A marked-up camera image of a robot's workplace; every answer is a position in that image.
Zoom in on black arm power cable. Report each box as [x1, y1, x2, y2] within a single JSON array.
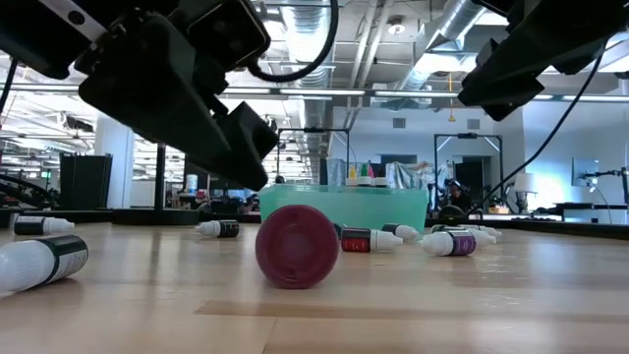
[[470, 42, 606, 215]]

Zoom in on large red food coloring bottle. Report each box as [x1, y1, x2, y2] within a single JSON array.
[[254, 204, 341, 291]]

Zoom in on small food coloring dropper bottle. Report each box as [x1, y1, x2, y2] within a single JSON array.
[[0, 234, 90, 296], [430, 223, 503, 238], [195, 218, 241, 240], [12, 214, 77, 237], [469, 229, 498, 249], [381, 222, 423, 243]]

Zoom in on person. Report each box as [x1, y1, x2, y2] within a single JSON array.
[[443, 177, 474, 213]]

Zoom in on grey draped cloth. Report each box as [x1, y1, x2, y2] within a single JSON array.
[[385, 160, 456, 194]]

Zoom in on white desk lamp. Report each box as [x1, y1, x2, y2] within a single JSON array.
[[513, 171, 537, 198]]

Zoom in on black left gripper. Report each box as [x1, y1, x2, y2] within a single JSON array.
[[0, 0, 233, 167]]

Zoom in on black left camera cable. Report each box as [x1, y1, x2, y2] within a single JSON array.
[[247, 0, 341, 84]]

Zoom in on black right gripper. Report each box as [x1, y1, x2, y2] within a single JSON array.
[[456, 0, 629, 123]]

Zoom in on black cabinet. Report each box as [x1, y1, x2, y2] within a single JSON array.
[[58, 152, 114, 210]]

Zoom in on small purple food coloring bottle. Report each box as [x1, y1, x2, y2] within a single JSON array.
[[420, 229, 478, 258]]

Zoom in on black background desk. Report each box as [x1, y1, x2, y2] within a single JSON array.
[[535, 201, 629, 225]]

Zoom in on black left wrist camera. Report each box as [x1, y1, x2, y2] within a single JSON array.
[[186, 0, 272, 75]]

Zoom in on silver ceiling duct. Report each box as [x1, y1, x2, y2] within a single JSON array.
[[398, 0, 487, 93], [280, 0, 336, 183]]

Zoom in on small red food coloring bottle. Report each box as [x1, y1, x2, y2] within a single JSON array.
[[340, 226, 405, 254]]

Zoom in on green translucent plastic bin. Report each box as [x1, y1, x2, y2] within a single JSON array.
[[257, 184, 429, 235]]

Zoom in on black metal frame stand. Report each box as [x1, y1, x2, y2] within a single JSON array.
[[432, 132, 504, 213], [276, 126, 351, 186]]

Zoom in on black aluminium table frame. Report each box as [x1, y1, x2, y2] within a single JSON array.
[[0, 208, 629, 242]]

